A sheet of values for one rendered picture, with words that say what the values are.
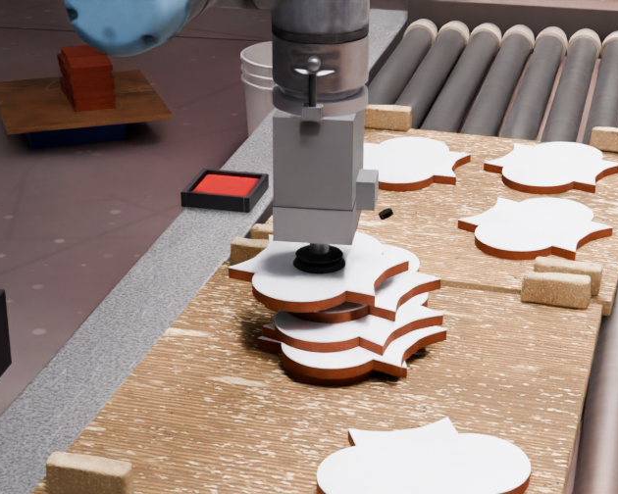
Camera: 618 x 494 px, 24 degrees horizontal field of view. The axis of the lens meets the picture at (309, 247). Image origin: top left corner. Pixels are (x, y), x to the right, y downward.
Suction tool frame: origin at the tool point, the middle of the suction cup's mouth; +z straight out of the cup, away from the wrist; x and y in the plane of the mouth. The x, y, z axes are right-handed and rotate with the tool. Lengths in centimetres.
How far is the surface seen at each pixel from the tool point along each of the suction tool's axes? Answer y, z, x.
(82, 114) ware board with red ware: 297, 87, 113
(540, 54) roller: 95, 7, -19
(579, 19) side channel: 111, 5, -25
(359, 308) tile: -3.8, 0.8, -3.8
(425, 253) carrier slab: 17.4, 5.0, -7.8
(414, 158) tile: 40.9, 3.9, -5.0
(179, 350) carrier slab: -5.3, 5.0, 10.8
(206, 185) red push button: 33.9, 5.7, 16.8
